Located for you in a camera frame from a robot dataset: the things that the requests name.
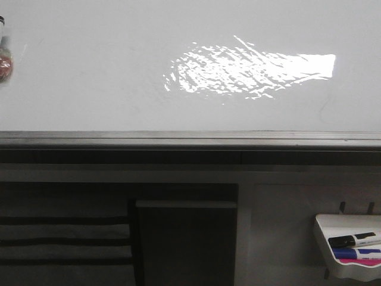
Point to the black capped marker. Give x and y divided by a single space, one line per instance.
355 240

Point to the right black tray hook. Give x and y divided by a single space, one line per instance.
370 209

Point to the white marker tray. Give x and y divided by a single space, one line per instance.
335 225

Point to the blue capped marker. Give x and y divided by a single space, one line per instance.
357 253

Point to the black tray hook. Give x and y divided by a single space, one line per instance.
342 208
370 209

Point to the dark panel with white top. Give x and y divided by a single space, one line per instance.
188 242

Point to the grey slatted panel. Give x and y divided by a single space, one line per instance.
69 234

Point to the left black tray hook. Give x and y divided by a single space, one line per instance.
342 208

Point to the pink marker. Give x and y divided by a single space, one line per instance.
364 262

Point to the aluminium whiteboard bottom frame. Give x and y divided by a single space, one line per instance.
190 140

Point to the white whiteboard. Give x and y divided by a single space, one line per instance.
192 65

